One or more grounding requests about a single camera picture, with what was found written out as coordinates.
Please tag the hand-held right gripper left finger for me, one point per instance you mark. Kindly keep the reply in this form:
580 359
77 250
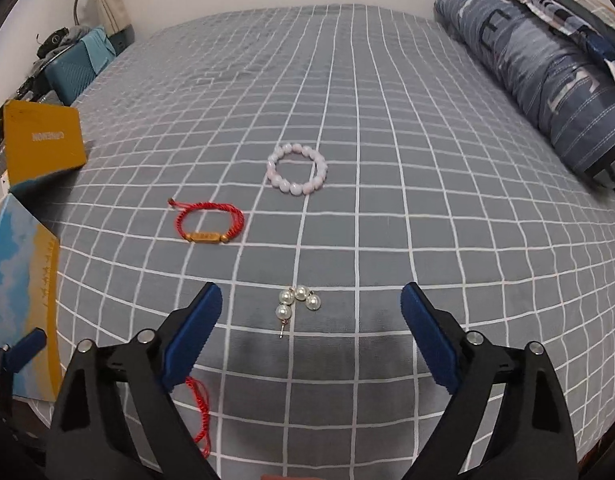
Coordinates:
187 345

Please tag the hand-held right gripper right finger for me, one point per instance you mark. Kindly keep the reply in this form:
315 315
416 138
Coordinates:
430 340

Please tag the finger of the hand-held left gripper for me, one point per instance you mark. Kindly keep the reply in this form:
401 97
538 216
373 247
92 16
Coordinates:
29 347

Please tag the white pearl earring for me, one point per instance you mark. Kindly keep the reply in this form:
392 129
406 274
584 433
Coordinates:
283 312
301 292
286 296
313 302

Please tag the blue and yellow cardboard box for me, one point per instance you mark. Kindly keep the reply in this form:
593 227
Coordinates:
42 140

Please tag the grey checked bed sheet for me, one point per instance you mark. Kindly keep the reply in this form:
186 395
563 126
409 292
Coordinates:
387 185

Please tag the teal bag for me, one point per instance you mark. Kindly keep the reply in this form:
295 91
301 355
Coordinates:
74 70

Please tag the blue printed folded quilt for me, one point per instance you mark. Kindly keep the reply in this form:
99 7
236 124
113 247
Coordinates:
527 60

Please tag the black device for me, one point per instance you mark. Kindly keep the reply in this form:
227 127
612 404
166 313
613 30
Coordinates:
54 39

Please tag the beige curtain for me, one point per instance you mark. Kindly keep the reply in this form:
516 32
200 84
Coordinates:
107 0

